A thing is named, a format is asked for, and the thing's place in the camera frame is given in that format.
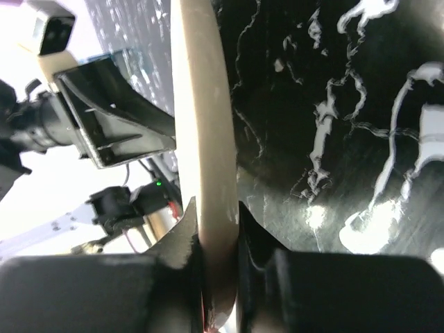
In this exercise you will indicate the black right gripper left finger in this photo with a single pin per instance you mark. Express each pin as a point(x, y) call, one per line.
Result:
point(157, 291)

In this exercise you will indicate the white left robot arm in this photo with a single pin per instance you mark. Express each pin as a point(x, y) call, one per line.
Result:
point(115, 209)

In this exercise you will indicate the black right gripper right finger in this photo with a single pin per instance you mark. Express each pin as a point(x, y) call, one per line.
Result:
point(280, 290)

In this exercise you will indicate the pink cream tree plate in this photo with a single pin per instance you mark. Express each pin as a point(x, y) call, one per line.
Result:
point(206, 149)

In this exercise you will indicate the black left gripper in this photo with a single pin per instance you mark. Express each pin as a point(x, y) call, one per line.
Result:
point(94, 109)

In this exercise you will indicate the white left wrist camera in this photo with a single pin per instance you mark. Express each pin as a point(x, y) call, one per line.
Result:
point(45, 28)

